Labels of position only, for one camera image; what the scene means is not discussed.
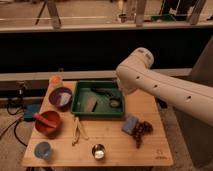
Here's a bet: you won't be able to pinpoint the blue plastic cup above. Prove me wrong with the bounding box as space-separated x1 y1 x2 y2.
34 141 52 160

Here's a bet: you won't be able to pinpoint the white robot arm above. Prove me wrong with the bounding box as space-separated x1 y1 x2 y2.
116 47 213 126

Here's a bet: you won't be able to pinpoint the black cable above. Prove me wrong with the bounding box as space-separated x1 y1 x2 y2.
0 96 28 148

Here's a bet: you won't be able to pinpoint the black tool in tray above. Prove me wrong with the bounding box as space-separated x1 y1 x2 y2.
91 87 121 108

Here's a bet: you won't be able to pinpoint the purple bowl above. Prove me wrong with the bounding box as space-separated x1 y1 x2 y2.
49 87 72 108

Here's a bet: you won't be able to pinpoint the orange cup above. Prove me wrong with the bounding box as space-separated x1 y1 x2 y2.
49 75 63 88

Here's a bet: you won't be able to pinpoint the small metal cup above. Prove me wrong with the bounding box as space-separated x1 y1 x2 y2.
92 144 105 160

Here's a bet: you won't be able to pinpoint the dark grape bunch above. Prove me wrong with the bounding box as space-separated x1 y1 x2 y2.
132 121 153 148

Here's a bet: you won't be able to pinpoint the green plastic tray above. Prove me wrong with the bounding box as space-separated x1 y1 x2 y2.
71 80 125 118

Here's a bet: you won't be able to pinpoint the red spoon in bowl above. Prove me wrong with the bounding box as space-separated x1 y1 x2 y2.
34 113 56 128

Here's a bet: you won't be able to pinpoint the red bowl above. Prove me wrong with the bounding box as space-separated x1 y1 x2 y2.
34 110 61 135

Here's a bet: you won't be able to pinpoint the wooden table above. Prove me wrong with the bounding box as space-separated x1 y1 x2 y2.
22 90 173 167

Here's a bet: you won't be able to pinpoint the yellow tongs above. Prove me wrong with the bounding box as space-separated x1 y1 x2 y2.
72 117 89 145

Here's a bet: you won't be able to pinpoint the blue power box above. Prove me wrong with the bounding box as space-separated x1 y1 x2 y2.
23 104 41 121

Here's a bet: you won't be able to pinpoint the blue sponge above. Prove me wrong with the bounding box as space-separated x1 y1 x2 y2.
122 116 138 135

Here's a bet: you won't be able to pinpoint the white towel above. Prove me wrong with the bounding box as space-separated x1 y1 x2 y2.
60 93 71 105

